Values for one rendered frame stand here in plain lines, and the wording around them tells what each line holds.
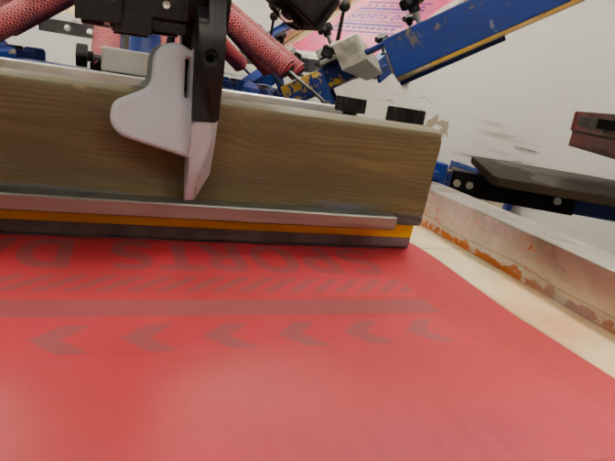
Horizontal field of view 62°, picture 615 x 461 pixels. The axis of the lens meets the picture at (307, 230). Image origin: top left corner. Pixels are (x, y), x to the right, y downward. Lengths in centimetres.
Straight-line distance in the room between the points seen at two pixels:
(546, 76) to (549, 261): 263
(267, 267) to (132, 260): 8
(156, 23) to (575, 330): 30
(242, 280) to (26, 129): 15
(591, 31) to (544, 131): 49
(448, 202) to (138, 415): 36
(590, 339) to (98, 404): 27
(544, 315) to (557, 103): 258
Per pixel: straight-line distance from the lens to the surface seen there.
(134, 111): 32
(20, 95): 34
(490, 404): 24
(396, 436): 21
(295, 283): 32
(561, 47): 299
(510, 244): 43
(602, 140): 133
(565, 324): 36
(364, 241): 41
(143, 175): 34
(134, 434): 19
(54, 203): 34
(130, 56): 86
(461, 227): 48
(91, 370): 22
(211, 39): 30
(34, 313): 27
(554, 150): 287
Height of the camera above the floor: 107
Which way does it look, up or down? 16 degrees down
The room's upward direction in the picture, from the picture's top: 9 degrees clockwise
